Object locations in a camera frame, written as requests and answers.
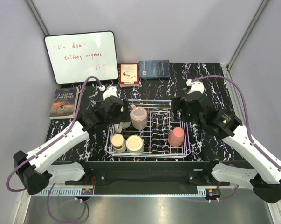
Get iridescent pink mug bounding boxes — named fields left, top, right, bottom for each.
left=130, top=105, right=148, bottom=130

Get cream cup with wood band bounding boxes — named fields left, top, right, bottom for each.
left=111, top=134, right=126, bottom=153

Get matte pink cup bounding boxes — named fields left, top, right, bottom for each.
left=168, top=127, right=185, bottom=147

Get white patterned mug orange inside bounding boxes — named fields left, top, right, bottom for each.
left=114, top=122, right=131, bottom=133

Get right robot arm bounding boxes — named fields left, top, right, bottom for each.
left=171, top=91, right=281, bottom=203

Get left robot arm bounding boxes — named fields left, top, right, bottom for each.
left=13, top=96, right=130, bottom=195

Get cream ribbed mug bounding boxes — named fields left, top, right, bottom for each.
left=126, top=135, right=144, bottom=154

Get red and white book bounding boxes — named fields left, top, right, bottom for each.
left=119, top=63, right=140, bottom=87

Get Tale of Two Cities book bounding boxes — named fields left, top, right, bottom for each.
left=49, top=87, right=79, bottom=119

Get dark blue book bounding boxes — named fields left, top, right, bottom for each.
left=139, top=60, right=170, bottom=79

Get white dry-erase board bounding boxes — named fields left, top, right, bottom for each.
left=44, top=31, right=119, bottom=84

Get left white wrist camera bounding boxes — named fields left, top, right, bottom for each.
left=99, top=85, right=118, bottom=100

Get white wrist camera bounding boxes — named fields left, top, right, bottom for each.
left=99, top=85, right=118, bottom=100
left=186, top=79, right=205, bottom=94

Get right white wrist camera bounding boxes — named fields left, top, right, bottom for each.
left=186, top=79, right=205, bottom=94

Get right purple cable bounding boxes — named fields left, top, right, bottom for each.
left=191, top=75, right=281, bottom=201

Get white wire dish rack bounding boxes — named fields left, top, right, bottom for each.
left=105, top=99, right=191, bottom=159

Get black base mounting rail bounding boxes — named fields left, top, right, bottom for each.
left=49, top=160, right=248, bottom=189

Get white slotted cable duct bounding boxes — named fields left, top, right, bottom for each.
left=36, top=184, right=235, bottom=197

